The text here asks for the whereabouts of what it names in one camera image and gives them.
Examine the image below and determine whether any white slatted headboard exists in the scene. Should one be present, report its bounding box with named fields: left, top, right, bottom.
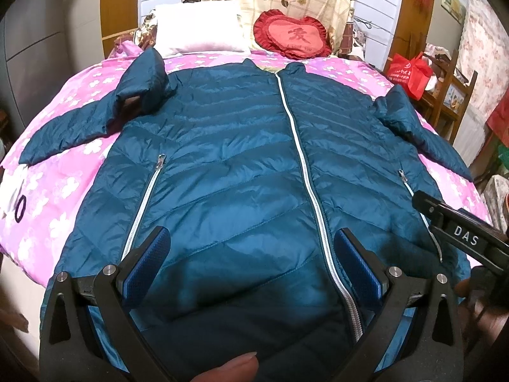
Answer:
left=138, top=0, right=407, bottom=71

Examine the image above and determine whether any floral pink curtain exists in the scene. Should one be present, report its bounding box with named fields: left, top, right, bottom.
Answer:
left=453, top=0, right=508, bottom=165

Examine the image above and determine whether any red shopping bag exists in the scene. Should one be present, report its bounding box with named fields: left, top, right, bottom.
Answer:
left=387, top=52, right=433, bottom=100

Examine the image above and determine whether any white pillow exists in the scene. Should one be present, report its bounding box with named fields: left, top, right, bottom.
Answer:
left=154, top=1, right=249, bottom=59

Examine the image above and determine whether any person's thumb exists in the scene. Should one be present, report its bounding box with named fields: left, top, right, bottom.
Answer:
left=192, top=352, right=259, bottom=382

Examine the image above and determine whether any wooden chair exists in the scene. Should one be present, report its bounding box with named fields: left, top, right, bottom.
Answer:
left=412, top=50, right=478, bottom=144

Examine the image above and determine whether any grey wardrobe cabinet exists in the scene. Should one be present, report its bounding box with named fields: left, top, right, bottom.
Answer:
left=1, top=0, right=103, bottom=138

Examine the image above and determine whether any red heart-shaped cushion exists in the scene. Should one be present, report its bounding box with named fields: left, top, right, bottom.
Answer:
left=253, top=10, right=332, bottom=60

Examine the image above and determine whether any teal quilted down jacket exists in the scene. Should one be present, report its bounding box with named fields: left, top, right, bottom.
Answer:
left=20, top=50, right=470, bottom=381

